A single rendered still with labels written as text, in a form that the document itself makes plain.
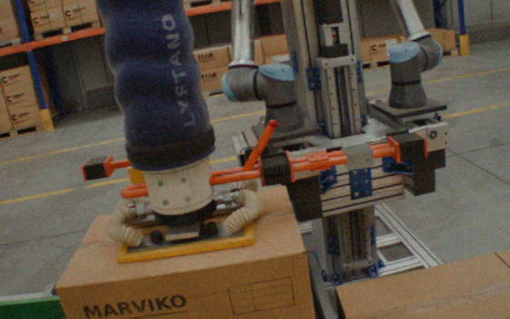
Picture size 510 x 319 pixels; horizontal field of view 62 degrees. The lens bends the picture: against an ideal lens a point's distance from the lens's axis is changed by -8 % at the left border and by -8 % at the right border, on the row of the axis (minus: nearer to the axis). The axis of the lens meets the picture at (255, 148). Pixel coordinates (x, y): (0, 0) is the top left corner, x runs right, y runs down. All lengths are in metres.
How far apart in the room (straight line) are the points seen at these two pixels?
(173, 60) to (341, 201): 0.97
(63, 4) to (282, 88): 7.21
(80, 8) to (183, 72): 7.44
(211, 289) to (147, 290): 0.15
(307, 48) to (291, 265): 0.99
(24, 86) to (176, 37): 7.87
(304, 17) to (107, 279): 1.20
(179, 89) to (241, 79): 0.64
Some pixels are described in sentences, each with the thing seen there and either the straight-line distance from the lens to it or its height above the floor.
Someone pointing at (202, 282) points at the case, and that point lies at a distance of 1.07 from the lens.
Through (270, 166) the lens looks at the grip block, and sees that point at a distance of 1.12.
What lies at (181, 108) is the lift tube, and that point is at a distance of 1.05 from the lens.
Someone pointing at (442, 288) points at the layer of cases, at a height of 0.54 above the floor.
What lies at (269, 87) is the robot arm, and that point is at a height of 1.20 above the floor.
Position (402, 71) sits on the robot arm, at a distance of 1.75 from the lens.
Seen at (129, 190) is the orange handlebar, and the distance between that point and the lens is 1.20.
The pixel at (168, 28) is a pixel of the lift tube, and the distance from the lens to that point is 1.03.
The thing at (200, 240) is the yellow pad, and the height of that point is 0.97.
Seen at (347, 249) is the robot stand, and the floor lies 0.44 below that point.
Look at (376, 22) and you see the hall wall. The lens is 10.28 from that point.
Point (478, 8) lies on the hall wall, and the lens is 11.52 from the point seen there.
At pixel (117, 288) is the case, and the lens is 1.12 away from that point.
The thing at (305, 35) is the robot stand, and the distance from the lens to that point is 1.80.
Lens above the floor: 1.49
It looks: 18 degrees down
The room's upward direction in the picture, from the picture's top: 9 degrees counter-clockwise
